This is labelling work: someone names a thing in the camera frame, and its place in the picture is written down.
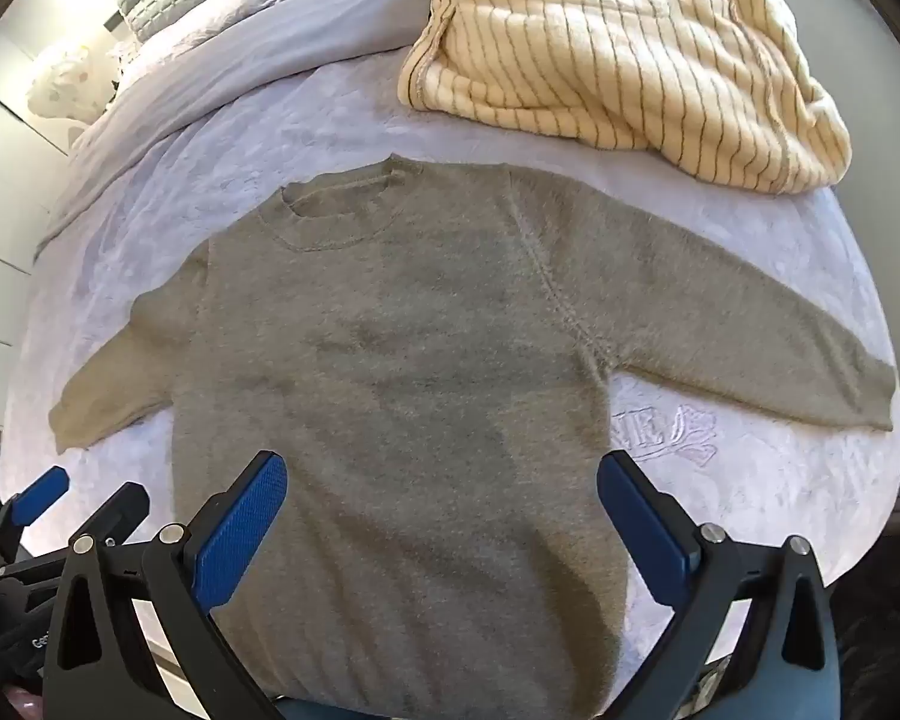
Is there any cream striped knit garment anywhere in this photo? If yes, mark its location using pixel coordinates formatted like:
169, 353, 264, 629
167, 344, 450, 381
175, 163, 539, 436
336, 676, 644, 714
397, 0, 852, 196

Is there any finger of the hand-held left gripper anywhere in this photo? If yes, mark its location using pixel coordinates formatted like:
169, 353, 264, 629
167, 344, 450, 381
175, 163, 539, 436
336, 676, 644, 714
0, 465, 72, 563
75, 481, 152, 550

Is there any pale lavender bed blanket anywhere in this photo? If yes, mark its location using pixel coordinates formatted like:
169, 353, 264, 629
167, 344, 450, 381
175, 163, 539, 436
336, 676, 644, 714
0, 0, 900, 698

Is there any white lumpy ornament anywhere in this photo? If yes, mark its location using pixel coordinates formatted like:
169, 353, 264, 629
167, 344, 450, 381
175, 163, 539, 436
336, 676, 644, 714
26, 41, 121, 125

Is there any grey-green knit sweater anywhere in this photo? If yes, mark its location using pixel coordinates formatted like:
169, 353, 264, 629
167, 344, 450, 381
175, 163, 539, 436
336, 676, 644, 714
49, 154, 897, 715

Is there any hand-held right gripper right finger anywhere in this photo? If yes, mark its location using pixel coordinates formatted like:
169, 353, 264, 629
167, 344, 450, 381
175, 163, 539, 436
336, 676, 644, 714
597, 453, 845, 720

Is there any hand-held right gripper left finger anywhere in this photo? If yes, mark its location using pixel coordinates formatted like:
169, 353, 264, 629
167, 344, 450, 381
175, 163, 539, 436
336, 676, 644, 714
41, 451, 290, 720

